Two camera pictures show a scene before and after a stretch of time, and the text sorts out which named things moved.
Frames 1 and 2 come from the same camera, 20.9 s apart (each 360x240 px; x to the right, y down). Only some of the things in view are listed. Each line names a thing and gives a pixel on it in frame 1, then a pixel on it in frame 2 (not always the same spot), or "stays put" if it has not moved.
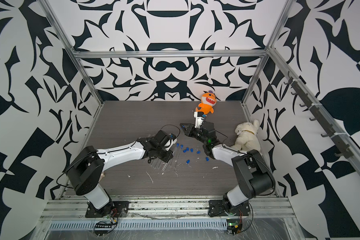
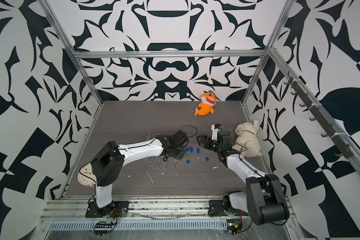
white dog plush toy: x=247 y=138 stays put
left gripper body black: x=164 y=154 to x=179 y=153
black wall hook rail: x=341 y=148 stays put
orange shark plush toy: x=208 y=99 stays put
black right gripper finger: x=186 y=126 to x=201 y=140
